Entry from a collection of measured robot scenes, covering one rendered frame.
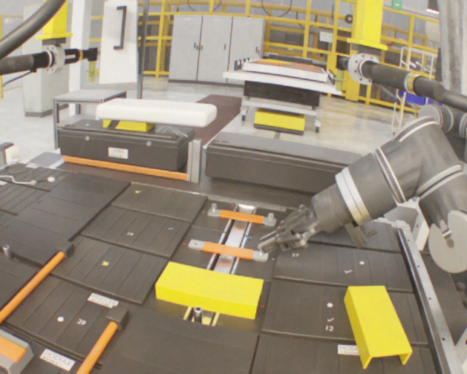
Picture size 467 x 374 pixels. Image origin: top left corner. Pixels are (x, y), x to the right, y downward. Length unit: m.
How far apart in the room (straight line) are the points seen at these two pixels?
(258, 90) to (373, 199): 4.74
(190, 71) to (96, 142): 8.84
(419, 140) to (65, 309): 0.62
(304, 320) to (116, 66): 3.02
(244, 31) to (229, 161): 8.62
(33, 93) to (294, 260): 6.31
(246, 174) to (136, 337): 0.59
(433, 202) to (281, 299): 0.30
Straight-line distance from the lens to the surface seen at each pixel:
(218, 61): 9.65
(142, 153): 1.04
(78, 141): 1.14
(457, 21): 1.49
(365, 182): 0.60
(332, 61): 10.22
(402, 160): 0.60
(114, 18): 3.35
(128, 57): 3.34
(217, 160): 0.97
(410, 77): 0.71
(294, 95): 5.24
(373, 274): 0.71
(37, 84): 6.64
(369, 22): 0.91
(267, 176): 0.96
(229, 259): 0.72
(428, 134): 0.61
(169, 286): 0.58
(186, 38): 9.88
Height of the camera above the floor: 1.39
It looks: 24 degrees down
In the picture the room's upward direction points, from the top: 5 degrees clockwise
